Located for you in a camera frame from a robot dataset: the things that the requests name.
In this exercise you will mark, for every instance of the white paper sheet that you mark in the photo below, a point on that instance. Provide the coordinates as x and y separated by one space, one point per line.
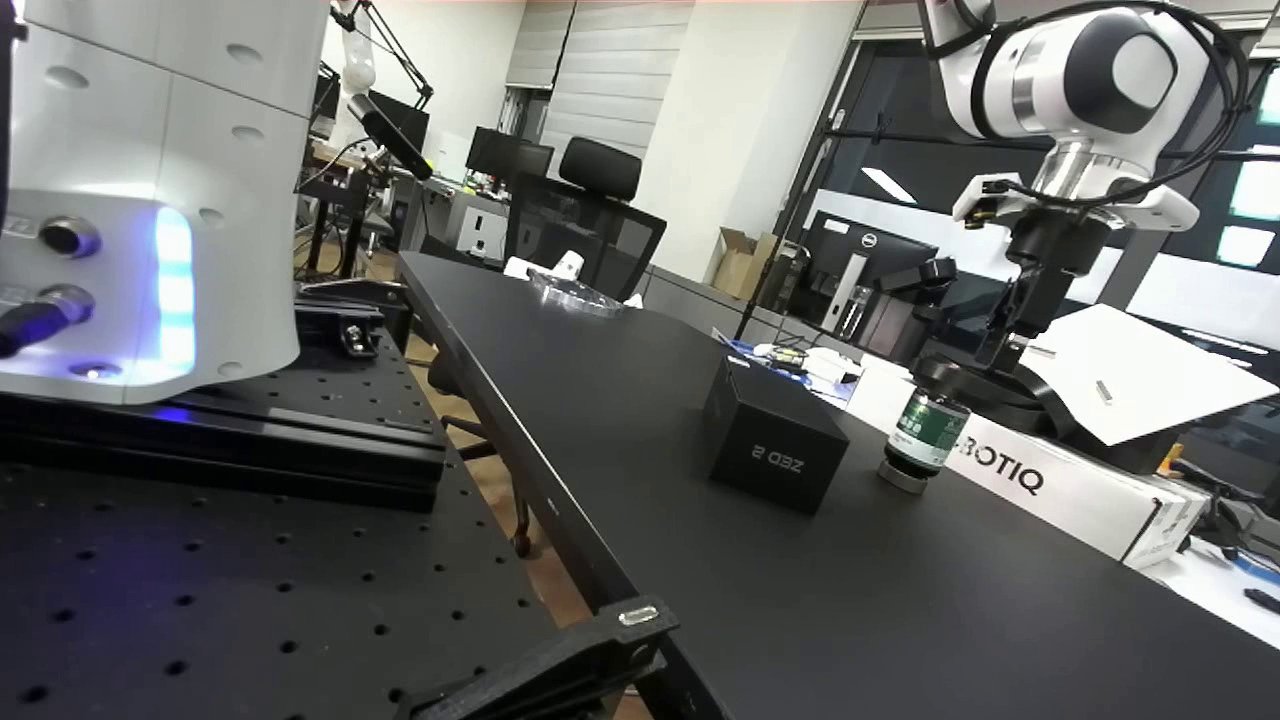
1146 372

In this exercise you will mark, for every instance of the black table clamp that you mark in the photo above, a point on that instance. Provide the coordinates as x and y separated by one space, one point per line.
561 667

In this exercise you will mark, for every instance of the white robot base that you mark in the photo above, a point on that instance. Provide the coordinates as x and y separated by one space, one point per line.
144 203

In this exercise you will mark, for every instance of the white Robotiq cardboard box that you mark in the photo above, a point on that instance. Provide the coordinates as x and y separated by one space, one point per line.
1066 485

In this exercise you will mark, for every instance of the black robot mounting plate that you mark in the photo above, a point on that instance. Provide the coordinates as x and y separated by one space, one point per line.
267 445

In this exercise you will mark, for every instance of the black office chair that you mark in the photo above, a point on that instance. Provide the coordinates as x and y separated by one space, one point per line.
603 170

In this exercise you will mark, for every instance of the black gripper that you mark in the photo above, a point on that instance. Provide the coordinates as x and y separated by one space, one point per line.
1058 272

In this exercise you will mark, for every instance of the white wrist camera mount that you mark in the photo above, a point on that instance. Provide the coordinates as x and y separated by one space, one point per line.
1153 210

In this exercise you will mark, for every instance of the brown cardboard box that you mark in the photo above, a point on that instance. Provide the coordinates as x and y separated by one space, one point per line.
734 263

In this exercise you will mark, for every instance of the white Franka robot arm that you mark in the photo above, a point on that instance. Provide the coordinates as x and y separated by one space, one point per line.
1082 81

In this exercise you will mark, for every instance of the black rectangular box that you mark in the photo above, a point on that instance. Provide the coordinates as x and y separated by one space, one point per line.
775 437

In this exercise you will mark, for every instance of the green label dark bottle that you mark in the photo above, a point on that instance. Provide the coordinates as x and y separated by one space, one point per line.
921 433

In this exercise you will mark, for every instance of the black perforated breadboard platform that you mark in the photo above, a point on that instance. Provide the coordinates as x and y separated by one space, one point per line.
202 601

